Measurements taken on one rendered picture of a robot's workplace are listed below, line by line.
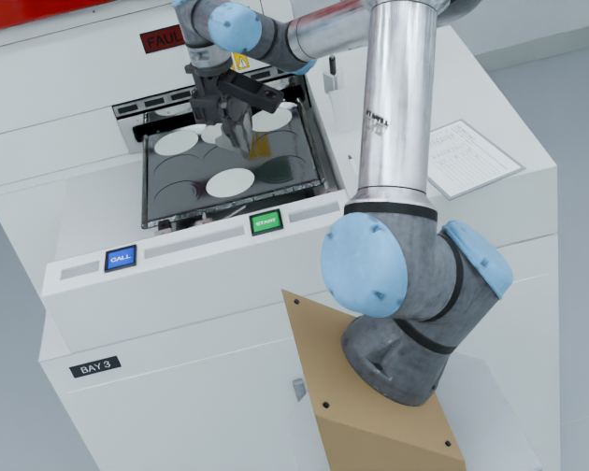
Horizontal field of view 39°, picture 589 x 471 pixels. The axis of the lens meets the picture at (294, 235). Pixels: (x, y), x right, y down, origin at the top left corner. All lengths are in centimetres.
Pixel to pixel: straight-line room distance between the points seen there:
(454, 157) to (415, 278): 55
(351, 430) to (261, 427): 68
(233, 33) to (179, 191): 46
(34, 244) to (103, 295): 75
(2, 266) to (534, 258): 233
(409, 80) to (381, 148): 9
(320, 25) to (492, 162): 38
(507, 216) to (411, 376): 46
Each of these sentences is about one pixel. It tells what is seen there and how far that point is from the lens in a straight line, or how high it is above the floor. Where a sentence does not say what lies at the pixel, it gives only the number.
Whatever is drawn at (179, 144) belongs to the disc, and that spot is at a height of 90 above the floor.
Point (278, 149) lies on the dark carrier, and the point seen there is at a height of 90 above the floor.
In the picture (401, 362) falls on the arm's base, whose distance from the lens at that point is 111.
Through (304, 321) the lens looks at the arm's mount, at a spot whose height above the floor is 102.
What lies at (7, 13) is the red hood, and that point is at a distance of 184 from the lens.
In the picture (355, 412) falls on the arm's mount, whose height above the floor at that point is 99.
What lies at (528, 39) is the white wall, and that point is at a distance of 382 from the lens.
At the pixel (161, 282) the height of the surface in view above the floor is 93.
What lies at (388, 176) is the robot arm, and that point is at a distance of 99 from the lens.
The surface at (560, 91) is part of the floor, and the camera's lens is 362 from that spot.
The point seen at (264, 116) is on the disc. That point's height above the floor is 90.
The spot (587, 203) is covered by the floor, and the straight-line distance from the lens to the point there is 298.
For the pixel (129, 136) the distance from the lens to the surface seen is 198.
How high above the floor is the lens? 179
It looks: 37 degrees down
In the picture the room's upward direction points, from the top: 14 degrees counter-clockwise
